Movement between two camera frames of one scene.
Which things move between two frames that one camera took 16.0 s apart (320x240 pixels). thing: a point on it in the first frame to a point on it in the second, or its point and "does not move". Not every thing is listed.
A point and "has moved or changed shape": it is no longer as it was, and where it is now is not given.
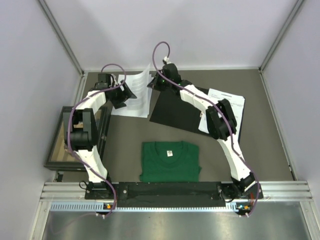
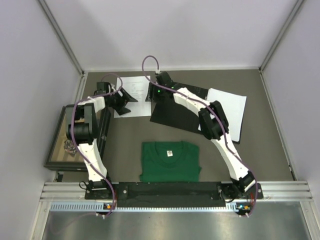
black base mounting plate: [173, 194] does not move
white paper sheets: [140, 84] has moved or changed shape
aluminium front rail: [287, 191] does not move
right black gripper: [155, 81] to [151, 94]
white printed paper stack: [237, 103] does not move
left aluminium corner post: [50, 16] does not move
